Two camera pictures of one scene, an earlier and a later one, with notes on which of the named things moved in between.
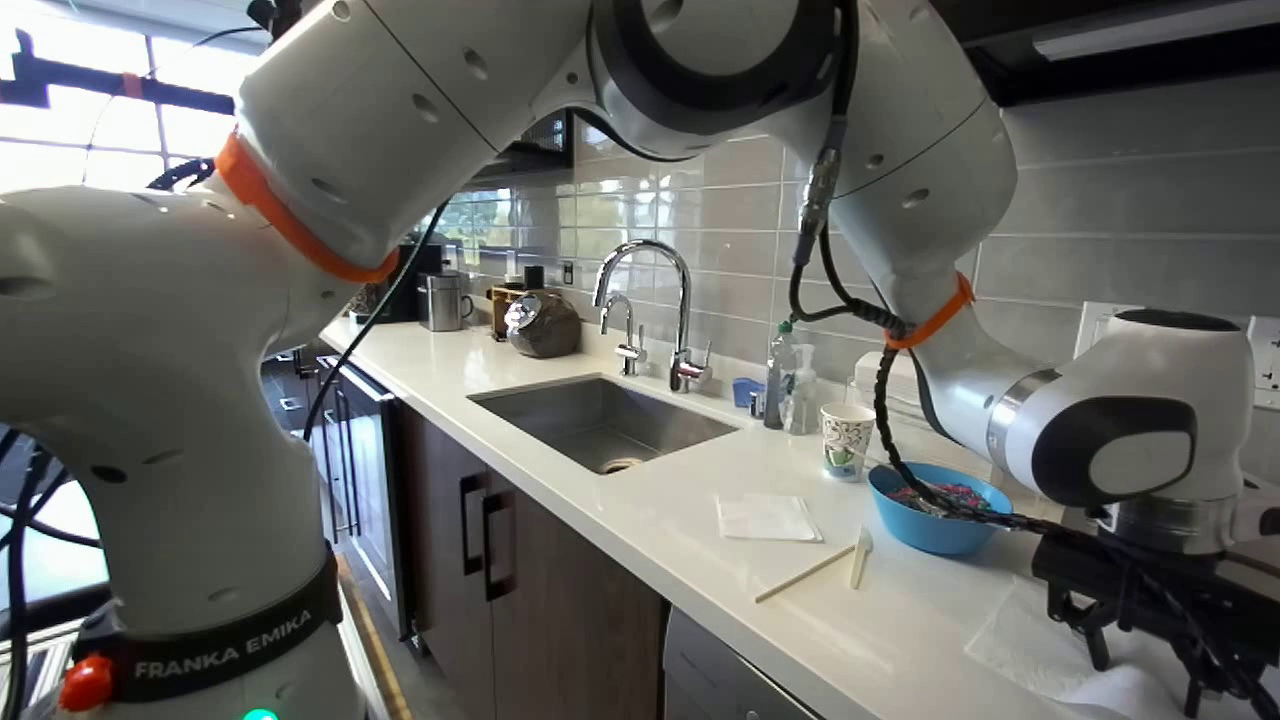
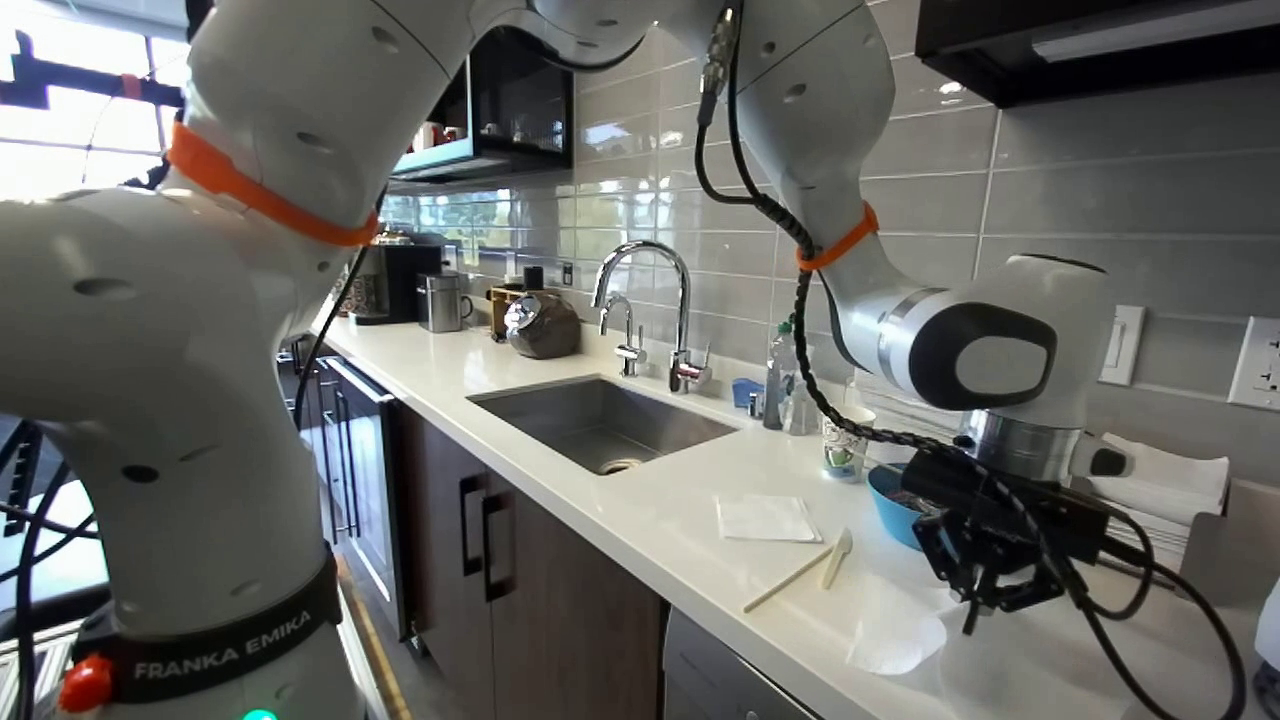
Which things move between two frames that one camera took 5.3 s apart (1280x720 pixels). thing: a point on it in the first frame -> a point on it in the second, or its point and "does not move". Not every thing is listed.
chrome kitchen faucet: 686,368 does not move
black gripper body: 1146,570 -> 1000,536
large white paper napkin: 1048,653 -> 896,613
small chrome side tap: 627,355 does not move
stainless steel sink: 607,425 does not move
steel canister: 451,300 does not move
